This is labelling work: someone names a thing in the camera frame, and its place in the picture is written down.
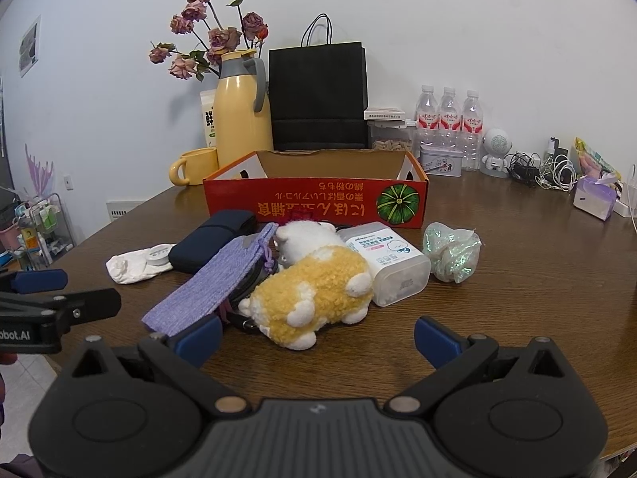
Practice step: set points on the colourful snack packet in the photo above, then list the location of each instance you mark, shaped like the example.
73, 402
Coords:
592, 159

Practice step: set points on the yellow mug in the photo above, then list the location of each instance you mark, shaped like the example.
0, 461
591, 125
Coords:
199, 167

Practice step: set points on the metal shelf cart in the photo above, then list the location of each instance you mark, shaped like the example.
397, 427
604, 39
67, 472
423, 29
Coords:
40, 229

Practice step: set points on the black paper bag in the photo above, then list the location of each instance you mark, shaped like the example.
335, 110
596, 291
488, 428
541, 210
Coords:
318, 94

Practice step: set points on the red cardboard box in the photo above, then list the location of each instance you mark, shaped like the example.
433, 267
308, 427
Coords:
338, 196

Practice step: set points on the clear water bottle red label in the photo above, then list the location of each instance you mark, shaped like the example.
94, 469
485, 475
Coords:
473, 124
449, 117
427, 114

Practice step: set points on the clear container of nuts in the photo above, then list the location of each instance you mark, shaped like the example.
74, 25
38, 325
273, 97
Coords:
390, 134

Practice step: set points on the iridescent crinkled bag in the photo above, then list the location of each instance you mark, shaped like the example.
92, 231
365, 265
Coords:
450, 251

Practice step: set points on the yellow thermos jug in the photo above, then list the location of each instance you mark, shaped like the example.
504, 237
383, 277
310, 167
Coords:
239, 109

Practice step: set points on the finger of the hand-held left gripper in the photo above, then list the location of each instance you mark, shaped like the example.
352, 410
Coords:
89, 303
42, 282

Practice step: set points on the white sock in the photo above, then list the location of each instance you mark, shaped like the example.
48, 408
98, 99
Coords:
127, 269

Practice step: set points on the wall poster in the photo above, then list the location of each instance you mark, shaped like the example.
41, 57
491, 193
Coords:
29, 50

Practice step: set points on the red fabric rose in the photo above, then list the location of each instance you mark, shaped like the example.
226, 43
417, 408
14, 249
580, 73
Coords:
301, 215

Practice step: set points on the navy zip pouch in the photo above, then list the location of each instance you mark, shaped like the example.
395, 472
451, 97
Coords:
209, 244

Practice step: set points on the yellow and white plush toy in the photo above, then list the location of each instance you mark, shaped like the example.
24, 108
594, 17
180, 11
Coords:
308, 289

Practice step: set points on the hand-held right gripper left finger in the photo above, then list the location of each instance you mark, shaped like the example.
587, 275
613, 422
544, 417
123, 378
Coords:
199, 341

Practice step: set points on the white robot figure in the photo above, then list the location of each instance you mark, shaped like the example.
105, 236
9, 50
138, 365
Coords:
495, 147

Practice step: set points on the white milk carton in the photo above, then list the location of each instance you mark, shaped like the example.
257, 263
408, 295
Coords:
209, 119

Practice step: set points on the white wall socket panel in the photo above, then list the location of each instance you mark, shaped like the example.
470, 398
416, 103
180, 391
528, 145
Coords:
119, 209

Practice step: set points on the flat white box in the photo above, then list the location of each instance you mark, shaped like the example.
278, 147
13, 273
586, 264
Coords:
383, 113

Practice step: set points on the purple knitted pouch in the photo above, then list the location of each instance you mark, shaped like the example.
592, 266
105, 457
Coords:
209, 284

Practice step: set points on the dried pink rose bouquet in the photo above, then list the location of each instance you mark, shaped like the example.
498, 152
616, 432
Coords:
226, 37

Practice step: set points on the purple tissue pack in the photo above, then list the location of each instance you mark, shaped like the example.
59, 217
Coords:
592, 199

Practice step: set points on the black and white charger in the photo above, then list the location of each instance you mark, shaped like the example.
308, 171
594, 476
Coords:
558, 149

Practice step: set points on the pale printed tin box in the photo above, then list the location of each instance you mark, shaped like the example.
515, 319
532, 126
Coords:
440, 162

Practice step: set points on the white wall outlet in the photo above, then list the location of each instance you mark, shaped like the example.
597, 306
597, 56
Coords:
68, 181

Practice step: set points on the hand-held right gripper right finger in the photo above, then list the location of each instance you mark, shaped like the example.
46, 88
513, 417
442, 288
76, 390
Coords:
438, 342

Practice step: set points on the white charger stand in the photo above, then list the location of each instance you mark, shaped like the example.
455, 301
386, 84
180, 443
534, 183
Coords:
628, 206

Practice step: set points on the clear cotton swab box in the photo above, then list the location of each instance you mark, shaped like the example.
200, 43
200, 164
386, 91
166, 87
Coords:
388, 259

